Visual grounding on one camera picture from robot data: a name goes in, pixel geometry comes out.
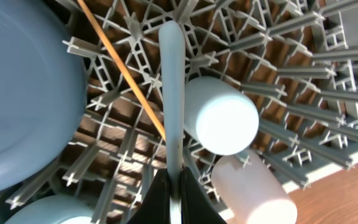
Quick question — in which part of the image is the dark blue plate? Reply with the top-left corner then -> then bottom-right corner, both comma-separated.
0,1 -> 86,190

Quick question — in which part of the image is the light blue bowl with rice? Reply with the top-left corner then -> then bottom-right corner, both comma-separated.
5,195 -> 94,224

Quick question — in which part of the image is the pink cup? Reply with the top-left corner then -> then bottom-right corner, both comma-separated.
211,151 -> 298,224

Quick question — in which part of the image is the wooden chopstick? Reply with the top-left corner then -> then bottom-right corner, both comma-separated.
78,0 -> 166,140

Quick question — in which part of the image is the light blue cup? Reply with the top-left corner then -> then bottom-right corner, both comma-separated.
184,77 -> 259,156

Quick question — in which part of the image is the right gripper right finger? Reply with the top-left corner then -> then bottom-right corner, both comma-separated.
180,167 -> 226,224

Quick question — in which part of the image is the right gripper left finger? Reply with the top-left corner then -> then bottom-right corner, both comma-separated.
127,169 -> 170,224

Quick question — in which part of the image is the light blue plastic knife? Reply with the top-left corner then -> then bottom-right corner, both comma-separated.
158,21 -> 185,224

